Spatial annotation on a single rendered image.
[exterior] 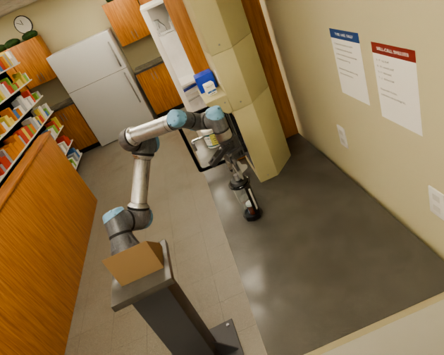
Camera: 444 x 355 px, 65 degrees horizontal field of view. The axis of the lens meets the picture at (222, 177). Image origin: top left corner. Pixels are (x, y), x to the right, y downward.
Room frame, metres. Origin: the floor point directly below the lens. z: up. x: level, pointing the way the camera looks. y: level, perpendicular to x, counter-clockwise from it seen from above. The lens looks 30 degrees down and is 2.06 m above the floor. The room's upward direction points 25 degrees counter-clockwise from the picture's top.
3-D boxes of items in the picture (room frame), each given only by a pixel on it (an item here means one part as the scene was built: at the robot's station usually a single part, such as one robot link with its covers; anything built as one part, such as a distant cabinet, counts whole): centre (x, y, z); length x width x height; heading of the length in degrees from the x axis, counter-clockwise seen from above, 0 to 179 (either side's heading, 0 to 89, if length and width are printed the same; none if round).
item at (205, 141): (2.04, -0.03, 1.19); 0.30 x 0.01 x 0.40; 84
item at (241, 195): (1.46, -0.07, 1.06); 0.11 x 0.11 x 0.21
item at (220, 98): (1.87, -0.14, 1.46); 0.32 x 0.12 x 0.10; 179
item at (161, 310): (1.44, 0.59, 0.45); 0.48 x 0.48 x 0.90; 2
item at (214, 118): (1.47, -0.09, 1.50); 0.09 x 0.08 x 0.11; 47
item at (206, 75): (1.95, -0.14, 1.55); 0.10 x 0.10 x 0.09; 89
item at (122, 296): (1.44, 0.59, 0.92); 0.32 x 0.32 x 0.04; 2
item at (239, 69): (1.87, -0.32, 1.32); 0.32 x 0.25 x 0.77; 179
